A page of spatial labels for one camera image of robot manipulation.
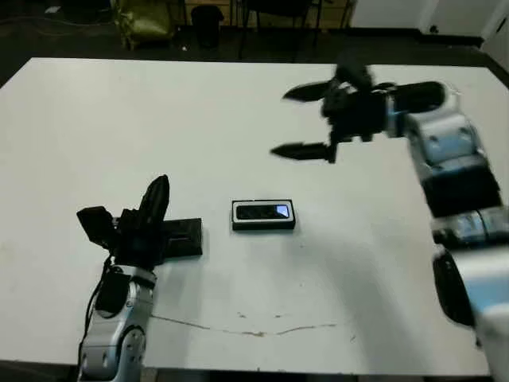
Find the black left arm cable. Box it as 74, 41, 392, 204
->
84, 254, 116, 322

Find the glossy black box lid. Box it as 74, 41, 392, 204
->
157, 216, 204, 258

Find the black mesh office chair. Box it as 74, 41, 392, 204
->
238, 0, 323, 64

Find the black waste bin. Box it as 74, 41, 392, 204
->
190, 5, 225, 49

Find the black handheld camera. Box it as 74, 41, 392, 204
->
235, 203, 291, 220

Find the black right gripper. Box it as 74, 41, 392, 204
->
270, 80, 389, 163

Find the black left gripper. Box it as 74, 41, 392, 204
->
107, 173, 171, 267

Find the yellow green bag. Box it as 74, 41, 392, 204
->
113, 0, 176, 52

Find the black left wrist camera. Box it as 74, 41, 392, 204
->
76, 205, 119, 250

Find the black box base white inlay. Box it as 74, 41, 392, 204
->
229, 197, 296, 232

